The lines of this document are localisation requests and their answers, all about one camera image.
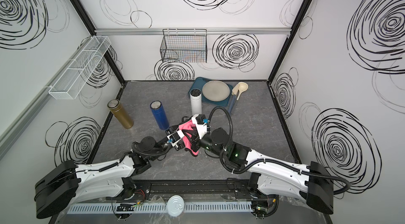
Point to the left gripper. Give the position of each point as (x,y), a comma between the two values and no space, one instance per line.
(173,129)

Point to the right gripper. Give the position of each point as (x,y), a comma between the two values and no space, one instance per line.
(195,141)

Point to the pink cloth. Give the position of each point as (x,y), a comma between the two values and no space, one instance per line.
(188,131)

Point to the gold thermos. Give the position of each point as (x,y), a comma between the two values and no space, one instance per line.
(117,109)

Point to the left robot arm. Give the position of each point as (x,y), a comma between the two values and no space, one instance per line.
(70,183)

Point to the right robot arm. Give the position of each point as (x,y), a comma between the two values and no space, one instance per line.
(269,176)

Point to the blue thermos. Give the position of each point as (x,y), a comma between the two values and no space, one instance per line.
(159,115)

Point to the white thermos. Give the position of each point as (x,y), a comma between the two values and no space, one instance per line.
(196,101)

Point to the grey round plate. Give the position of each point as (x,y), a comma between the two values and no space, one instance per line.
(216,91)

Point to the white round can lid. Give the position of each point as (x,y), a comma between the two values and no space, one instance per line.
(175,206)

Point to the beige ladle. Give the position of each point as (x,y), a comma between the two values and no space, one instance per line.
(242,87)

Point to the white mesh shelf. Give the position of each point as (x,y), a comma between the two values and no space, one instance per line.
(89,67)

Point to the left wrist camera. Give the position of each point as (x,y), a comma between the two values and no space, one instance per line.
(175,137)

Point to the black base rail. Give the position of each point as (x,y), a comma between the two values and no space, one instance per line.
(145,189)

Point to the blue handled utensil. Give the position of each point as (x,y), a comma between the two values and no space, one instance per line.
(233,99)

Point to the black wire basket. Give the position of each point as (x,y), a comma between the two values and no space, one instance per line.
(186,45)

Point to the white slotted cable duct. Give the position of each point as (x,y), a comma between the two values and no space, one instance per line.
(160,207)

